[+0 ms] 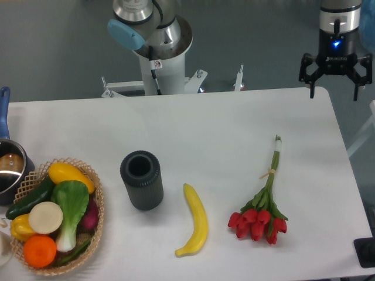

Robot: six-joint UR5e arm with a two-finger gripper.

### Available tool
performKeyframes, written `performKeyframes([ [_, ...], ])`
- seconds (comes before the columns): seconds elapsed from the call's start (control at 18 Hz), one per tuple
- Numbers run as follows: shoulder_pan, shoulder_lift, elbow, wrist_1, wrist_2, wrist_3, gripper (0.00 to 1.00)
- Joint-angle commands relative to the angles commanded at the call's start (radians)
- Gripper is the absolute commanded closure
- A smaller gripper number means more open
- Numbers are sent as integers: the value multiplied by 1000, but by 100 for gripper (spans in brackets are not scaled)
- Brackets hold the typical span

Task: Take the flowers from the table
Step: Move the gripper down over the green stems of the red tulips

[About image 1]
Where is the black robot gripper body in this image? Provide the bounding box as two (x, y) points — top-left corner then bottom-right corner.
(315, 29), (359, 76)

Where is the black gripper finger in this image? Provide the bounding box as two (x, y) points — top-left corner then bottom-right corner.
(298, 53), (326, 100)
(352, 53), (373, 101)

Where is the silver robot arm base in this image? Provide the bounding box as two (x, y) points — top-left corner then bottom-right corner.
(107, 1), (193, 60)

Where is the red tulip bouquet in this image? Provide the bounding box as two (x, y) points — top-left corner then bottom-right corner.
(228, 135), (288, 245)

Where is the black device at edge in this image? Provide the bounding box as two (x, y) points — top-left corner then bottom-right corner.
(353, 237), (374, 268)

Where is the yellow plastic banana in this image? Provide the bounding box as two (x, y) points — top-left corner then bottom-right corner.
(175, 183), (209, 258)

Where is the dark grey ribbed vase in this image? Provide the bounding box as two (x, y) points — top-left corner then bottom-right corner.
(120, 150), (163, 211)

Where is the green bok choy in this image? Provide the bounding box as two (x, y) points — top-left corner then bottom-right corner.
(51, 180), (89, 252)

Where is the purple red onion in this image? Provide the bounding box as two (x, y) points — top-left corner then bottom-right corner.
(80, 197), (99, 231)

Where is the yellow squash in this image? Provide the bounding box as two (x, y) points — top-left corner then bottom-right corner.
(48, 162), (95, 194)

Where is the green chili pepper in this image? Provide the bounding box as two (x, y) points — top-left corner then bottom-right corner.
(55, 239), (91, 267)

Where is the green cucumber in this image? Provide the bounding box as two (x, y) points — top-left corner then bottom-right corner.
(5, 176), (56, 220)

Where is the woven wicker basket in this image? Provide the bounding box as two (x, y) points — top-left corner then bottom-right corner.
(11, 157), (104, 276)

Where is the white round radish slice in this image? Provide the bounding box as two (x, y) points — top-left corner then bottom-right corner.
(28, 201), (63, 235)

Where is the orange fruit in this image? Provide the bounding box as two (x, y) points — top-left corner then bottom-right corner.
(23, 235), (57, 268)

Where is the yellow bell pepper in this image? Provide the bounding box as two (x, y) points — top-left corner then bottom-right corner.
(11, 214), (38, 242)

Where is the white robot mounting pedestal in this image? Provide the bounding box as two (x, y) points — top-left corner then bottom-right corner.
(101, 46), (245, 99)

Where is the blue handled saucepan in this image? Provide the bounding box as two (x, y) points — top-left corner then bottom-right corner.
(1, 87), (35, 206)

